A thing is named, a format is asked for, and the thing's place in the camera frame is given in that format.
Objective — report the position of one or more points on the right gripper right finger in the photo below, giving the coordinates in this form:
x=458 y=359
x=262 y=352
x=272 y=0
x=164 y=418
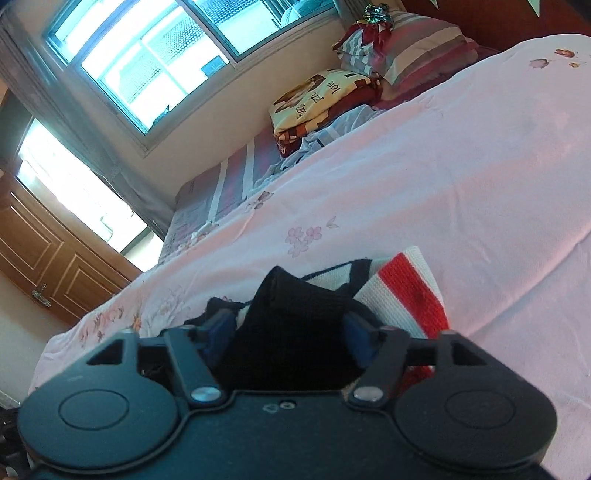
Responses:
x=381 y=353

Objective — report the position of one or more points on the pink floral bedspread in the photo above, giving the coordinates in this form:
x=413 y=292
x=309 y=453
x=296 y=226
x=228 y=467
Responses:
x=488 y=174

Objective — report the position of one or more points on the grey left curtain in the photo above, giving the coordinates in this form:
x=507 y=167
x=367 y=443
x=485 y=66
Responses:
x=29 y=77

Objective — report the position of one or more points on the red white headboard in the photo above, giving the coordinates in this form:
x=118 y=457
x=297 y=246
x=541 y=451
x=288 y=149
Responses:
x=502 y=24

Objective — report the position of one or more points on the striped pillow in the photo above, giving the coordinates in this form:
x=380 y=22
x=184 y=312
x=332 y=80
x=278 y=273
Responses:
x=407 y=53

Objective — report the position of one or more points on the striped knit sweater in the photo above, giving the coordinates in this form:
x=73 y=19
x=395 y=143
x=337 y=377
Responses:
x=290 y=335

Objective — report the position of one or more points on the window with sliding panes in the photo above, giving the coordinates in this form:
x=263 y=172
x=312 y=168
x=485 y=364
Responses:
x=150 y=62

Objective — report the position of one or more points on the brown wooden door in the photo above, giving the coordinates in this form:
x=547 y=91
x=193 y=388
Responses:
x=53 y=257

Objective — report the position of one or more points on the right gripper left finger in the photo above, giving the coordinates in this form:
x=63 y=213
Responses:
x=193 y=352

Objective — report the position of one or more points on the yellow red folded blanket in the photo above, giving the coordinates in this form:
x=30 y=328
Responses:
x=318 y=101

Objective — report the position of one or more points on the striped bed sheet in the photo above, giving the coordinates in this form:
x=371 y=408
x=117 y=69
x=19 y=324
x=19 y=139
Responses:
x=202 y=202

